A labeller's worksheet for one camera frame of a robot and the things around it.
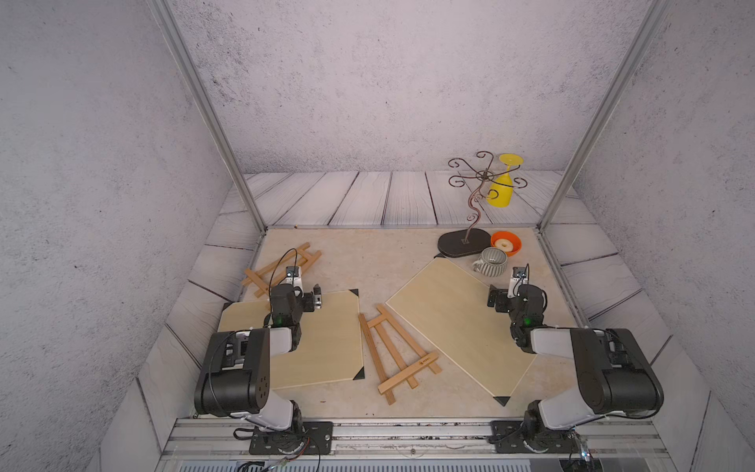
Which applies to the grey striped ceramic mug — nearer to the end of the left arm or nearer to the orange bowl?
the orange bowl

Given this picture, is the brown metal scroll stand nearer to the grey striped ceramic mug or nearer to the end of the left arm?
the grey striped ceramic mug

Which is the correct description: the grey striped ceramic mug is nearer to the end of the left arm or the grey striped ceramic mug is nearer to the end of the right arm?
the end of the right arm

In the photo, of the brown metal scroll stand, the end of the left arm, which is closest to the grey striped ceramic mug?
the brown metal scroll stand

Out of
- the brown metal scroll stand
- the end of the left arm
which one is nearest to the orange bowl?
the brown metal scroll stand

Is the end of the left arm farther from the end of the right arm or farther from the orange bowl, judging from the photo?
the orange bowl

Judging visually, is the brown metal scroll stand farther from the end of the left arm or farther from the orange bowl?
the end of the left arm
